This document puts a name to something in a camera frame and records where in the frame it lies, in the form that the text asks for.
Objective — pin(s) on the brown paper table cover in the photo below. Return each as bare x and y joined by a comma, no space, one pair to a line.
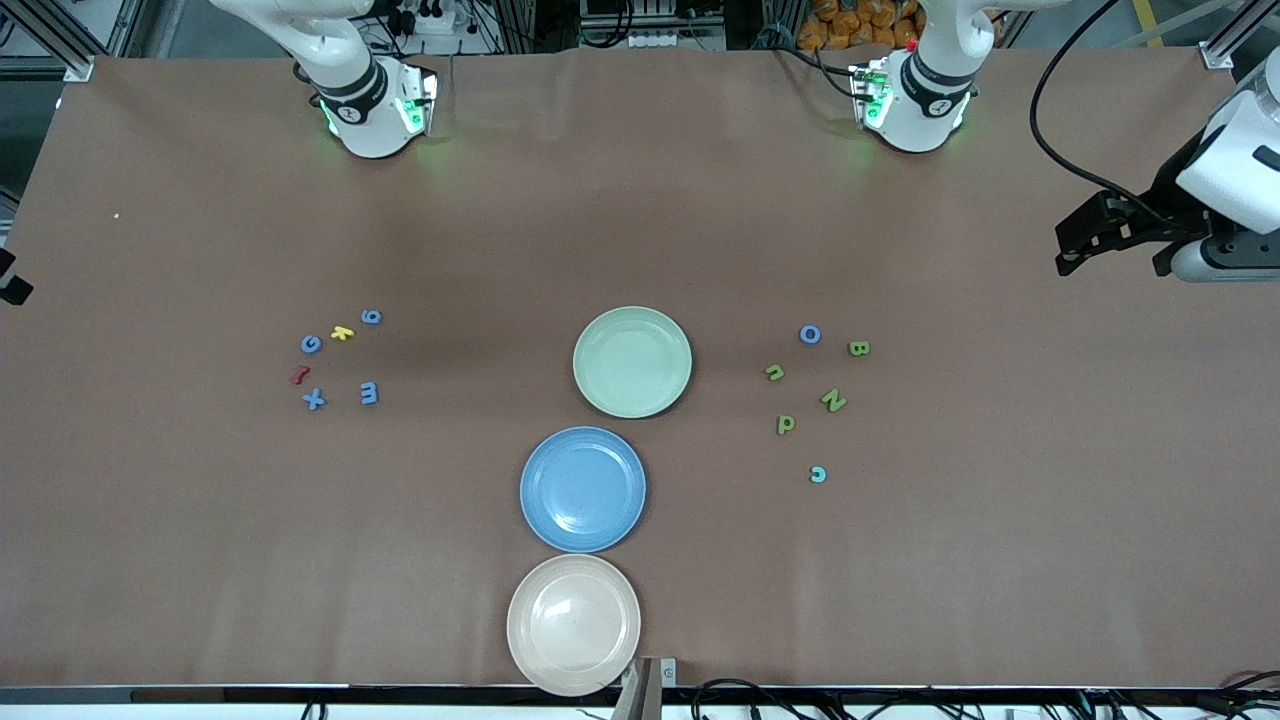
450,250

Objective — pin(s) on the aluminium frame strut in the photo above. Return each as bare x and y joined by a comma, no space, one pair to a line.
45,35
1240,30

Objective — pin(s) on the blue foam letter E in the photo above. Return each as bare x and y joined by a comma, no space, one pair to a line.
369,394

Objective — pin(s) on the blue foam letter O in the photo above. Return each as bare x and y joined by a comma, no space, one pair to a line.
803,334

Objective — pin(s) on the beige plate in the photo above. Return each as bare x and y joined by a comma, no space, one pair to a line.
573,625

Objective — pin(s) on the blue plate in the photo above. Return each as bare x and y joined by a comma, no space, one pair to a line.
583,490

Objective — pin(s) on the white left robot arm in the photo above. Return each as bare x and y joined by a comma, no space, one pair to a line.
925,100

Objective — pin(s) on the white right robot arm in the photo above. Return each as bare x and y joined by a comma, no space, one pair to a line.
365,110

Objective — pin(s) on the pile of orange objects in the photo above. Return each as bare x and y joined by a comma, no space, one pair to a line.
858,22

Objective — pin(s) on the long white power strip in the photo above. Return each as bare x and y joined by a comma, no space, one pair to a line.
660,40

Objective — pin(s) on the pale green plate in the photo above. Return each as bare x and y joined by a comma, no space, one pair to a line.
632,362

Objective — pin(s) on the green foam letter p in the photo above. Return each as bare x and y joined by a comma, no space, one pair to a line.
786,425

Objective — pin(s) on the blue foam letter G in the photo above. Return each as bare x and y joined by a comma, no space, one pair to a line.
311,351

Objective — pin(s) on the green foam letter N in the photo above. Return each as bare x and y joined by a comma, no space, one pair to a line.
833,401

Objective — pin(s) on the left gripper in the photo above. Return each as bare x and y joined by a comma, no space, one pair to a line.
1166,193

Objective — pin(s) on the grey metal bracket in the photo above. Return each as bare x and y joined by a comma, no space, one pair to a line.
648,685

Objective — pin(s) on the white power strip with plugs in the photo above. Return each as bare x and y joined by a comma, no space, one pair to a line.
430,15

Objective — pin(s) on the blue foam letter X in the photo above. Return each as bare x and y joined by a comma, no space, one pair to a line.
314,400

